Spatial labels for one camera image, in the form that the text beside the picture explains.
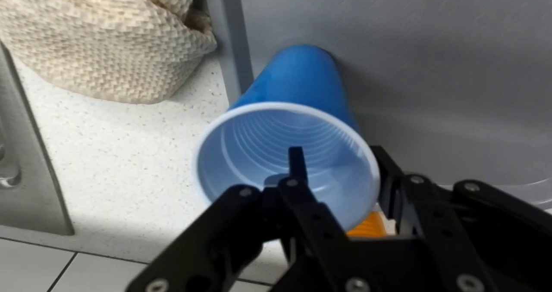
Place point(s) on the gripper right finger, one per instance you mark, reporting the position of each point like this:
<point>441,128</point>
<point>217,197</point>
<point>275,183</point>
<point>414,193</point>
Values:
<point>496,231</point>

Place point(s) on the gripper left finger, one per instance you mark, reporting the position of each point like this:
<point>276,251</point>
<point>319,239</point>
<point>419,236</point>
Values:
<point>241,223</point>

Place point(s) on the blue plastic cup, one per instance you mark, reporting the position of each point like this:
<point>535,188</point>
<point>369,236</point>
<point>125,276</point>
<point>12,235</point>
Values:
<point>297,80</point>

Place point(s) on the grey tray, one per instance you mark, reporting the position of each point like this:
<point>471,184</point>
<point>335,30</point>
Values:
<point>431,67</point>

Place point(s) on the orange plastic cup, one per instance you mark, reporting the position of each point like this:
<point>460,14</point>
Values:
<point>368,227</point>

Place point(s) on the stainless steel panel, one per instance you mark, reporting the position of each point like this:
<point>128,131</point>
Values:
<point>30,180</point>

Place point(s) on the beige woven cloth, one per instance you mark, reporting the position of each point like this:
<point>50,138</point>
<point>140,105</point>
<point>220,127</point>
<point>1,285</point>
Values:
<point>108,37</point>

